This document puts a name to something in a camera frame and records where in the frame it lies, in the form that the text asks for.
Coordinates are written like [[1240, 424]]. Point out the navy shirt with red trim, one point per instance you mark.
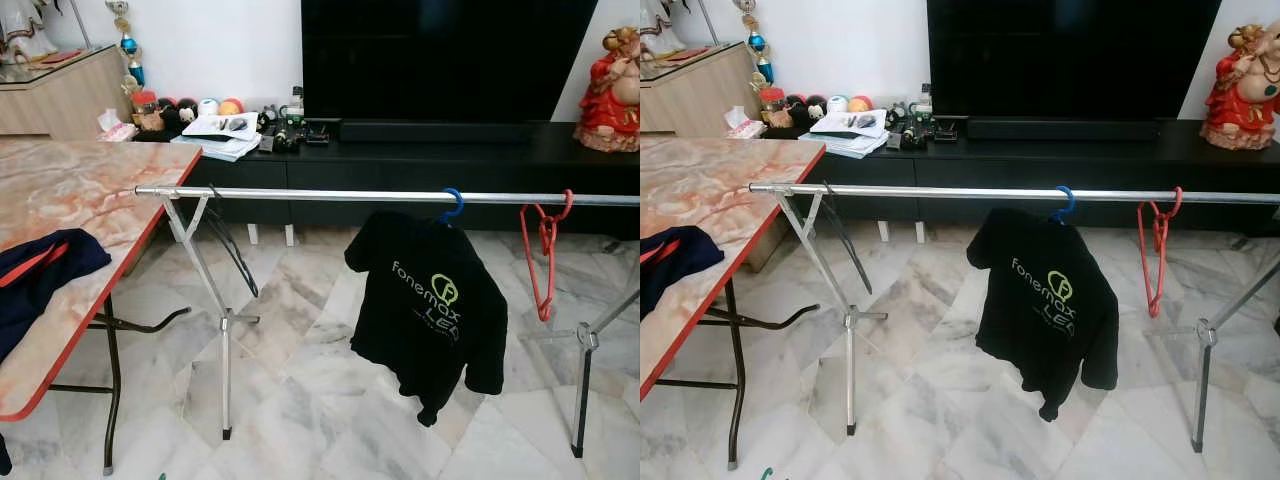
[[50, 285], [680, 265]]

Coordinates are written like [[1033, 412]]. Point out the red plastic hanger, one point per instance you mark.
[[1160, 235], [547, 240]]

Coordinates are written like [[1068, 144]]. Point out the blue plastic hanger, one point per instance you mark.
[[1070, 198], [459, 200]]

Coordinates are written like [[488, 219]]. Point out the thin dark grey hanger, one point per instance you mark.
[[850, 252], [236, 260]]

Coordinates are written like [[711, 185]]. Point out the marble top folding table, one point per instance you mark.
[[720, 190], [80, 190]]

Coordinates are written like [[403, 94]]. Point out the red laughing buddha statue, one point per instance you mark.
[[610, 100], [1240, 95]]

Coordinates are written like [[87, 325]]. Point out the light wooden sideboard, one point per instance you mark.
[[700, 100], [60, 105]]

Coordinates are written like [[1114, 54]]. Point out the pink tissue pack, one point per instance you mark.
[[118, 130], [745, 127]]

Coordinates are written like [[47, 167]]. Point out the jar with red lid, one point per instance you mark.
[[772, 110], [146, 115]]

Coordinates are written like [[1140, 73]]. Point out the white figurine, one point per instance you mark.
[[25, 35], [660, 25]]

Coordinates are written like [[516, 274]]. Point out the gold trophy with blue ball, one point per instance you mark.
[[757, 42], [128, 45]]

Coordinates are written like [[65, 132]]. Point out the black t-shirt green print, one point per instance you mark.
[[420, 320], [1040, 330]]

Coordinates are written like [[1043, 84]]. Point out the stack of white papers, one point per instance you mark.
[[845, 125], [220, 128]]

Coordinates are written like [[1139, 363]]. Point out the black soundbar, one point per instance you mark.
[[1060, 129], [430, 132]]

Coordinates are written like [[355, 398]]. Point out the black low tv cabinet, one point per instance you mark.
[[1000, 165], [400, 165]]

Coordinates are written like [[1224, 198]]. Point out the orange ball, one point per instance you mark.
[[860, 104], [231, 106]]

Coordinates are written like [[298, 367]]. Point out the black flat television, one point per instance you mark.
[[440, 60], [1070, 60]]

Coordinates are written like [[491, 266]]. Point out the silver metal clothes rack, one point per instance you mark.
[[920, 192], [300, 194]]

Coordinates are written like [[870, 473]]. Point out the small black gadget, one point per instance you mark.
[[318, 135], [945, 130]]

